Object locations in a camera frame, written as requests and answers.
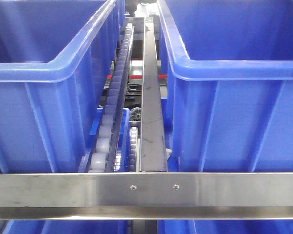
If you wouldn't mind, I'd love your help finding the steel divider rail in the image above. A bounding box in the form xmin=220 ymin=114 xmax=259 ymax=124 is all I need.
xmin=139 ymin=18 xmax=168 ymax=172

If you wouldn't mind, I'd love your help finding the large blue bin right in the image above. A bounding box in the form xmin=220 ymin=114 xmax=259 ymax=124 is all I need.
xmin=158 ymin=0 xmax=293 ymax=172

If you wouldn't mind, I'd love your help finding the large blue bin left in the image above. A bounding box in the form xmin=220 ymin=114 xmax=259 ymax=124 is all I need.
xmin=0 ymin=0 xmax=125 ymax=173

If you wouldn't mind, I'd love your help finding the steel front crossbar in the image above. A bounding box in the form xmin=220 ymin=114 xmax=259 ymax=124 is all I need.
xmin=0 ymin=172 xmax=293 ymax=220

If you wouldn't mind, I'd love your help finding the white roller track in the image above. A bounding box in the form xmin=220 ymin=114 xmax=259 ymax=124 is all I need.
xmin=88 ymin=23 xmax=134 ymax=173

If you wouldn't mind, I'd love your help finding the large blue bin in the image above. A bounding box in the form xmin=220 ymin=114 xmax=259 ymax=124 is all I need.
xmin=158 ymin=0 xmax=293 ymax=172
xmin=0 ymin=0 xmax=125 ymax=173

